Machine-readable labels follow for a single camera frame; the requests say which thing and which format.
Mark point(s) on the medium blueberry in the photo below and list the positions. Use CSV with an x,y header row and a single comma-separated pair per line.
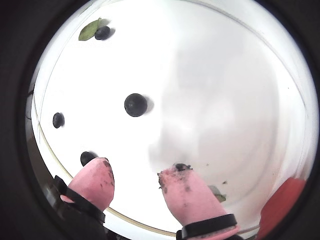
x,y
86,157
58,120

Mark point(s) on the white paper sheet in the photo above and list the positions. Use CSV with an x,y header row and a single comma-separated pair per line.
x,y
200,100

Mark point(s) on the broad green leaf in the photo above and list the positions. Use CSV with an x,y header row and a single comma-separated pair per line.
x,y
218,195

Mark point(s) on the pink-tipped gripper finger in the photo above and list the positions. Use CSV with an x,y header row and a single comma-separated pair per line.
x,y
190,200
92,182

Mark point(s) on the narrow green leaf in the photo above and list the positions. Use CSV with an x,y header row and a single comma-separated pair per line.
x,y
88,32

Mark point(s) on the small blueberry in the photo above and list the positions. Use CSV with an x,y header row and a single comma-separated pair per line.
x,y
135,105
102,33

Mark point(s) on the red collapsible silicone cup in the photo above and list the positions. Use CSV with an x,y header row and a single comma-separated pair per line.
x,y
282,205

